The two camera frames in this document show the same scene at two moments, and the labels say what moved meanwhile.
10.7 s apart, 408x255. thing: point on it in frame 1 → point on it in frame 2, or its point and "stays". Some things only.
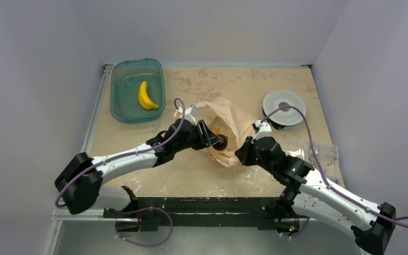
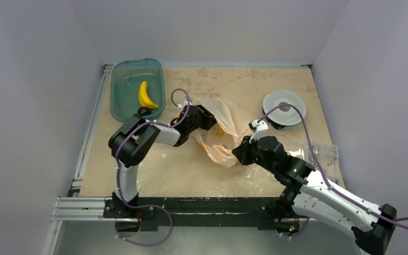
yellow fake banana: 144,98 stays
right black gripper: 245,154 stays
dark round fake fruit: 221,146 → 144,111
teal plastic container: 127,77 stays
